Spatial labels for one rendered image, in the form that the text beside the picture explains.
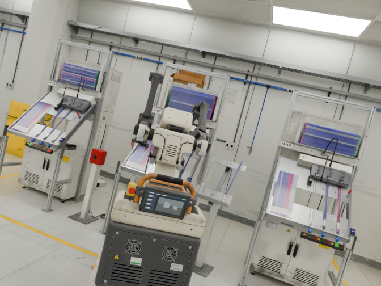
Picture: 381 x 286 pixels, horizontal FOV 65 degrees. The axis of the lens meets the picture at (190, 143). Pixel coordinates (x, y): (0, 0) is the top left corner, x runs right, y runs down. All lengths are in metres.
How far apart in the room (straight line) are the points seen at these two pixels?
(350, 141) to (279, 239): 1.16
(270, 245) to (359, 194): 2.07
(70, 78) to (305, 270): 3.34
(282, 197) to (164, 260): 1.42
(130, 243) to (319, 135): 2.12
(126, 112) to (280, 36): 2.74
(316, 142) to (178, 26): 3.04
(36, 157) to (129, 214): 2.48
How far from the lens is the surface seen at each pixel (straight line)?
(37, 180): 4.06
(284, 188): 2.95
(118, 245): 1.80
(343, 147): 3.21
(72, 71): 3.98
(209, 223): 2.89
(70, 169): 3.76
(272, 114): 4.66
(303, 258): 3.21
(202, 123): 2.30
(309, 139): 3.16
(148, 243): 1.79
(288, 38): 4.89
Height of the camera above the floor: 1.34
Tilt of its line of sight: 4 degrees down
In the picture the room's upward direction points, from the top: 15 degrees clockwise
